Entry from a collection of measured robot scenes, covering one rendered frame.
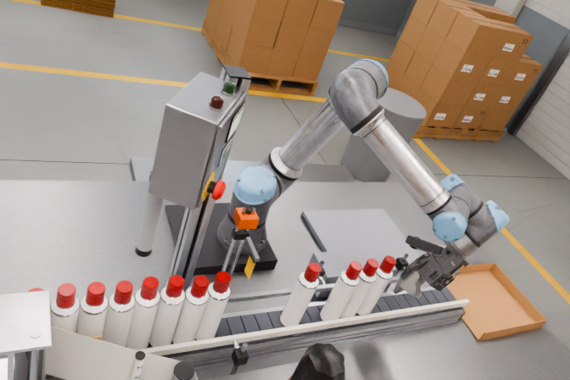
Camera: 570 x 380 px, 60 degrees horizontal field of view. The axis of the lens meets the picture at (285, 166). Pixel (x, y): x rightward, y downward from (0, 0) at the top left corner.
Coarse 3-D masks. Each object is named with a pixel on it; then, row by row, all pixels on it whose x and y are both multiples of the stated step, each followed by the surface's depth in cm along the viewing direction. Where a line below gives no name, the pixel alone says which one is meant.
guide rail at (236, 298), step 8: (456, 272) 155; (392, 280) 143; (288, 288) 128; (320, 288) 131; (328, 288) 133; (232, 296) 120; (240, 296) 121; (248, 296) 121; (256, 296) 122; (264, 296) 124; (272, 296) 125; (280, 296) 126
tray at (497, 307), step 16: (464, 272) 178; (480, 272) 181; (496, 272) 182; (464, 288) 171; (480, 288) 173; (496, 288) 176; (512, 288) 176; (480, 304) 167; (496, 304) 169; (512, 304) 172; (528, 304) 170; (464, 320) 158; (480, 320) 160; (496, 320) 162; (512, 320) 165; (528, 320) 168; (544, 320) 164; (480, 336) 154; (496, 336) 156
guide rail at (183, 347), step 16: (448, 304) 149; (464, 304) 152; (336, 320) 130; (352, 320) 132; (368, 320) 135; (240, 336) 117; (256, 336) 119; (272, 336) 122; (144, 352) 106; (160, 352) 108; (176, 352) 110
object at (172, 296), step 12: (180, 276) 104; (168, 288) 103; (180, 288) 102; (168, 300) 103; (180, 300) 104; (168, 312) 104; (180, 312) 108; (156, 324) 107; (168, 324) 107; (156, 336) 109; (168, 336) 109
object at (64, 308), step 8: (64, 288) 93; (72, 288) 93; (64, 296) 92; (72, 296) 93; (56, 304) 94; (64, 304) 93; (72, 304) 94; (56, 312) 93; (64, 312) 94; (72, 312) 94; (56, 320) 94; (64, 320) 94; (72, 320) 96; (64, 328) 96; (72, 328) 97
